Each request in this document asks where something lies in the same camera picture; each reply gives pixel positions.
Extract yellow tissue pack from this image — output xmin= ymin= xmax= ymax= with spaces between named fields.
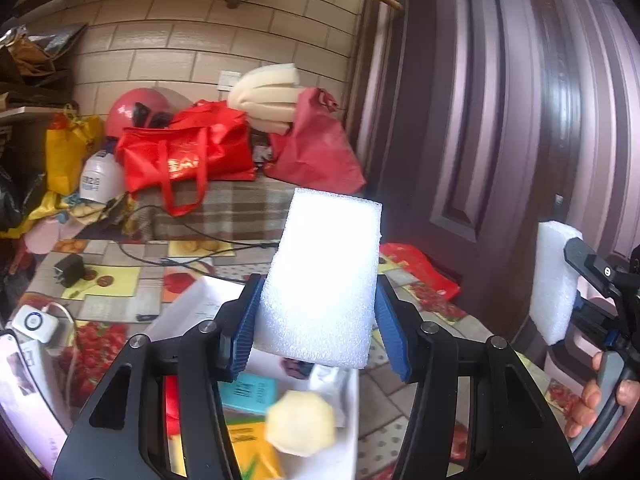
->
xmin=227 ymin=420 xmax=286 ymax=480

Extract black charger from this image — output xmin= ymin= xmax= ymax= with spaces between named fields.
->
xmin=54 ymin=254 xmax=87 ymax=288

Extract dark red bag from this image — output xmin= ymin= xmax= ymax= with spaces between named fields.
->
xmin=265 ymin=87 xmax=367 ymax=196

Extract yellow sponge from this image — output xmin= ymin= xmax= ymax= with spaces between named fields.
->
xmin=265 ymin=391 xmax=335 ymax=458

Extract white jug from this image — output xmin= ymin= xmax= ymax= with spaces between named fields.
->
xmin=79 ymin=150 xmax=126 ymax=206

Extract fruit print tablecloth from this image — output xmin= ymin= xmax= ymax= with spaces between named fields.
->
xmin=10 ymin=237 xmax=576 ymax=480

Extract person's right hand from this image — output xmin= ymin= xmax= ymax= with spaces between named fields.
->
xmin=565 ymin=352 xmax=640 ymax=441

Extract red item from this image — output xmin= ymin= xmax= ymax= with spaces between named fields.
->
xmin=164 ymin=375 xmax=182 ymax=436

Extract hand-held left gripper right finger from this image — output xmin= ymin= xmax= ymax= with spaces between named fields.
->
xmin=375 ymin=276 xmax=581 ymax=480

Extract white printed sheet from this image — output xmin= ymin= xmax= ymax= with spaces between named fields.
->
xmin=0 ymin=332 xmax=68 ymax=476

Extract yellow bag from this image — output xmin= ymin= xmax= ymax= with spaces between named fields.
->
xmin=46 ymin=105 xmax=106 ymax=196

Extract black cable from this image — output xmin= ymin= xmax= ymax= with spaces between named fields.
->
xmin=107 ymin=205 xmax=278 ymax=281

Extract white foam block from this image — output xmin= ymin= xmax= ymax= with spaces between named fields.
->
xmin=530 ymin=221 xmax=585 ymax=346
xmin=254 ymin=187 xmax=384 ymax=370

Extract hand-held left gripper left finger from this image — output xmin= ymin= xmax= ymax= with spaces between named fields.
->
xmin=52 ymin=274 xmax=264 ymax=480

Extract brown paper bags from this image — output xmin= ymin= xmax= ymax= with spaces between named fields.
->
xmin=0 ymin=22 xmax=88 ymax=106

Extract cream foam roll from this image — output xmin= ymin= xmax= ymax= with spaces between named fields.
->
xmin=227 ymin=63 xmax=301 ymax=136

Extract pink helmet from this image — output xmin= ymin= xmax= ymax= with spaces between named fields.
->
xmin=106 ymin=87 xmax=193 ymax=140

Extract red tote bag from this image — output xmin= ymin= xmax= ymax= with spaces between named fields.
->
xmin=116 ymin=100 xmax=258 ymax=217

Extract teal pack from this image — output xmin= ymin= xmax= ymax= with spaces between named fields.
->
xmin=220 ymin=377 xmax=278 ymax=416

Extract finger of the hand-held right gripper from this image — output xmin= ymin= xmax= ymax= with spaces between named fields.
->
xmin=572 ymin=297 xmax=626 ymax=348
xmin=564 ymin=237 xmax=628 ymax=301

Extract red plastic bag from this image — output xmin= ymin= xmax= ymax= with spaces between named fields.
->
xmin=380 ymin=242 xmax=461 ymax=301

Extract white box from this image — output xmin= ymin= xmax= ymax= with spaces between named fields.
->
xmin=142 ymin=277 xmax=361 ymax=480

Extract white device with round button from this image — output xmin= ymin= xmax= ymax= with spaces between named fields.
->
xmin=11 ymin=305 xmax=58 ymax=345

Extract plaid cloth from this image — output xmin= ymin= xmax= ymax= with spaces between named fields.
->
xmin=150 ymin=175 xmax=371 ymax=243

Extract dark brown door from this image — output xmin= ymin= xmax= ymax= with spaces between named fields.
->
xmin=345 ymin=0 xmax=640 ymax=361

